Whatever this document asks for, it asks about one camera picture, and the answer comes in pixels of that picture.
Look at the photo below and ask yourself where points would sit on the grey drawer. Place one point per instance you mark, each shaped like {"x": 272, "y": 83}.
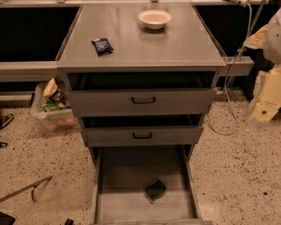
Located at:
{"x": 109, "y": 94}
{"x": 122, "y": 175}
{"x": 166, "y": 129}

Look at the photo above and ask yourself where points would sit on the grey drawer cabinet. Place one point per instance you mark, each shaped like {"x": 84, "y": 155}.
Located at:
{"x": 183, "y": 45}

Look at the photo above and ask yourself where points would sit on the grey middle drawer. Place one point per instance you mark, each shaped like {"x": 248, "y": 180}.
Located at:
{"x": 166, "y": 129}

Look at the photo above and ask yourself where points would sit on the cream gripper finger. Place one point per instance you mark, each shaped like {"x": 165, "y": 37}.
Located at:
{"x": 269, "y": 99}
{"x": 257, "y": 40}

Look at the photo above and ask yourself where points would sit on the dark blue snack packet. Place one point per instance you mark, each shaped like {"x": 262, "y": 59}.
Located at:
{"x": 102, "y": 46}

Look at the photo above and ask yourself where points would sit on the grey top drawer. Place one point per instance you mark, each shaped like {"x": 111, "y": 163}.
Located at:
{"x": 109, "y": 94}

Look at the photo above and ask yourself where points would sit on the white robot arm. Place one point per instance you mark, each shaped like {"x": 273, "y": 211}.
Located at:
{"x": 268, "y": 38}

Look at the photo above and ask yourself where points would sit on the black drawer handle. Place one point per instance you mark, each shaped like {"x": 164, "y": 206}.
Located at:
{"x": 140, "y": 136}
{"x": 143, "y": 100}

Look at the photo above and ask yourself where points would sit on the grey bottom drawer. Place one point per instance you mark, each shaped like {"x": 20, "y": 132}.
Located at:
{"x": 122, "y": 175}

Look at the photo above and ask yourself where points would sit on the black object bottom left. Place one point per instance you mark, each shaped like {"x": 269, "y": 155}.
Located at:
{"x": 6, "y": 219}

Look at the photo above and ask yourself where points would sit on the snack bag in bin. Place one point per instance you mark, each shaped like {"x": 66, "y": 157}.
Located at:
{"x": 53, "y": 93}

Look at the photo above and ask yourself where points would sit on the black middle drawer handle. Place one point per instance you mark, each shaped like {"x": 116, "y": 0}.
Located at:
{"x": 140, "y": 136}

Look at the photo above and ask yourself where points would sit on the clear plastic storage bin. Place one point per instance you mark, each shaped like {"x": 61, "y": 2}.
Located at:
{"x": 51, "y": 120}

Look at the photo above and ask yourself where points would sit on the white bowl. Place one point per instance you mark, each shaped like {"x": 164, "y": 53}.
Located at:
{"x": 154, "y": 19}

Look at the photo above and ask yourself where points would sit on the black top drawer handle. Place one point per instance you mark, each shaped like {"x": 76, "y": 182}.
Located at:
{"x": 143, "y": 100}

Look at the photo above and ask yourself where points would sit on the grey metal rod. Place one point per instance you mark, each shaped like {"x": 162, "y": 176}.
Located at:
{"x": 23, "y": 189}

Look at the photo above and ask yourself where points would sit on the green yellow sponge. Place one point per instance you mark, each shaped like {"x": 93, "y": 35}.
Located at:
{"x": 155, "y": 191}

